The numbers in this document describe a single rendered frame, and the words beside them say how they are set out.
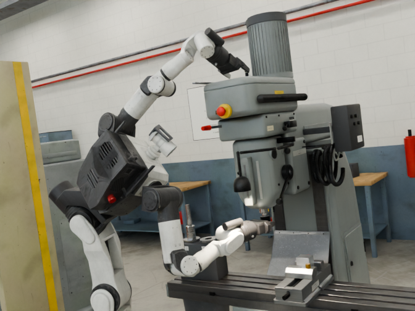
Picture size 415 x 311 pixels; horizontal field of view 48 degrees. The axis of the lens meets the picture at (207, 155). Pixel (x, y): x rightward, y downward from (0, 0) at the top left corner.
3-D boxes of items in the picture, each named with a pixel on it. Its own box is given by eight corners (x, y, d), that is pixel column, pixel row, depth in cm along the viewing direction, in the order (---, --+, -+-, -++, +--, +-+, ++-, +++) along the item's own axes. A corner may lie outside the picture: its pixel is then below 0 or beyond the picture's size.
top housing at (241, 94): (254, 114, 188) (249, 74, 187) (201, 121, 203) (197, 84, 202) (301, 109, 226) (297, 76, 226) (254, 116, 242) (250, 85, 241)
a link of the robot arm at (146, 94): (163, 71, 212) (133, 107, 217) (149, 65, 200) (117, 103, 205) (180, 87, 208) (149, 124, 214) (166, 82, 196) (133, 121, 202)
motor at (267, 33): (282, 77, 219) (274, 8, 217) (246, 84, 231) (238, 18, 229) (300, 78, 235) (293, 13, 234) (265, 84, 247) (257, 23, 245)
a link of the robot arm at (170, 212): (164, 221, 180) (159, 186, 182) (148, 224, 186) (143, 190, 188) (184, 218, 189) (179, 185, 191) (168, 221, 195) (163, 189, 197)
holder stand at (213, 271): (218, 281, 232) (213, 241, 231) (180, 279, 243) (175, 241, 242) (228, 273, 243) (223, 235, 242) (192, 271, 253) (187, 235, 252)
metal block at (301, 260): (310, 271, 204) (308, 258, 203) (297, 271, 207) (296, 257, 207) (314, 268, 208) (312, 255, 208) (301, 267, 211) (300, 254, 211)
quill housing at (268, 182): (275, 210, 203) (266, 137, 201) (234, 210, 215) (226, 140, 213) (293, 201, 218) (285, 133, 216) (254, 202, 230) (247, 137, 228)
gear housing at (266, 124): (266, 137, 197) (263, 113, 196) (218, 142, 211) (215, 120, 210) (299, 131, 224) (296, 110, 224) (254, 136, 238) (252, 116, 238)
